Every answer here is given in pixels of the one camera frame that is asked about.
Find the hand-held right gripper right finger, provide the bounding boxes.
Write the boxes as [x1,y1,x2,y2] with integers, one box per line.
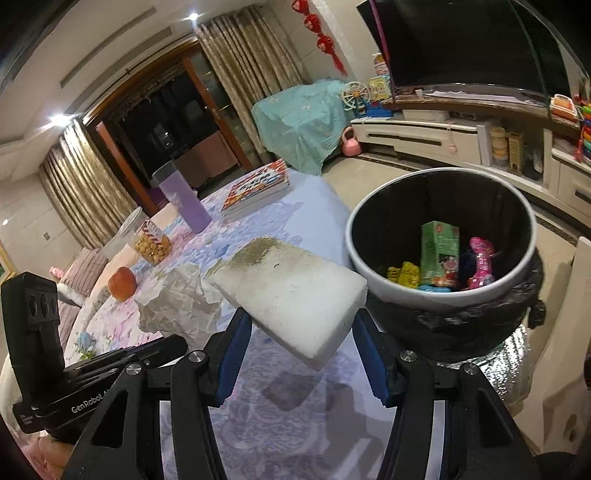
[353,308,539,480]

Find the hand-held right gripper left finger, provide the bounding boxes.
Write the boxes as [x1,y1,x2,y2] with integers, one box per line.
[65,307,254,480]

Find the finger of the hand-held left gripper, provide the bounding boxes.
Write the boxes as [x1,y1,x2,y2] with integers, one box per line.
[65,355,122,393]
[108,335,188,370]

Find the white bin with black liner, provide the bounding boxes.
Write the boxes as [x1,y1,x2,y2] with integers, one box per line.
[345,167,548,365]

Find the white foam block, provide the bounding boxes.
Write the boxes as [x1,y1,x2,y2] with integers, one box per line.
[207,236,369,371]

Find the yellow snack packet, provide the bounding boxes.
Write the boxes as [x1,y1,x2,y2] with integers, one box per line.
[387,261,422,288]

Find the green drink carton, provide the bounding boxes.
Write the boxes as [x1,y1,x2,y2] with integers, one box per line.
[419,221,461,289]

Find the pink wrapper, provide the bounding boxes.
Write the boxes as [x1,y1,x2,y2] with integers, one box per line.
[468,237,498,290]

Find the crumpled white tissue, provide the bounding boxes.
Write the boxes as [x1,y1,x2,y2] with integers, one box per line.
[136,262,232,344]

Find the pink striped cushion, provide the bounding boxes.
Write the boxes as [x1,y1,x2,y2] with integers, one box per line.
[58,248,110,333]

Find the red apple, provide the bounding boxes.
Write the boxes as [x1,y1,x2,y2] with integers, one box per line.
[108,267,138,302]

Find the clear snack jar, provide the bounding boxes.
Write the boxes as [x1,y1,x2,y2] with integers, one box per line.
[113,208,174,267]

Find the beige patterned curtain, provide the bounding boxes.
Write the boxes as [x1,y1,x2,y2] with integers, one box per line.
[39,120,140,251]
[196,7,306,171]

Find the purple bottle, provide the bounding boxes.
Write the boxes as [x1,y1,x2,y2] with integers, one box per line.
[152,161,212,234]

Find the colourful book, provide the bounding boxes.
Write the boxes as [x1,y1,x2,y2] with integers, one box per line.
[221,158,291,220]

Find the cream wooden chair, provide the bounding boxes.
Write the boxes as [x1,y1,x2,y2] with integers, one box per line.
[531,235,591,462]

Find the pink kettlebell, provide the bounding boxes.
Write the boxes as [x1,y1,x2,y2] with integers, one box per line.
[341,128,362,158]

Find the cream television cabinet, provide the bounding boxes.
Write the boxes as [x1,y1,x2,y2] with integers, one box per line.
[350,88,591,213]

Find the wooden sliding glass door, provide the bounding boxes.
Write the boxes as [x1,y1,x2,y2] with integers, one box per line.
[95,37,259,195]

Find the teal cover cloth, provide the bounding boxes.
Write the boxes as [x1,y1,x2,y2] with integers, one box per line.
[253,78,357,175]

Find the stacked yellow containers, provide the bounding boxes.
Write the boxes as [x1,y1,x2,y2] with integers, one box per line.
[489,128,507,160]

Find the wooden lantern box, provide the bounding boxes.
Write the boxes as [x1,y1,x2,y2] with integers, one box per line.
[505,130,525,174]

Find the ferris wheel toy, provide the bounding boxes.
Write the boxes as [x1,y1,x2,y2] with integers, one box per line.
[341,82,373,114]

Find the toy cash register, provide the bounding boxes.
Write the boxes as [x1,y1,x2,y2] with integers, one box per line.
[549,93,578,123]

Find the red hanging decorations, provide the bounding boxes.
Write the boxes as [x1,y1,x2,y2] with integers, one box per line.
[291,0,348,77]

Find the black television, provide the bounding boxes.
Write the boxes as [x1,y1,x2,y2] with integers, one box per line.
[356,0,571,99]

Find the pink hoop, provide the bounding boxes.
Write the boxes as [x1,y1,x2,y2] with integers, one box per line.
[368,0,393,61]

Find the rainbow stacking ring toy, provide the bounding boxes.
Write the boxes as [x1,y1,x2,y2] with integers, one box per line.
[574,104,591,163]

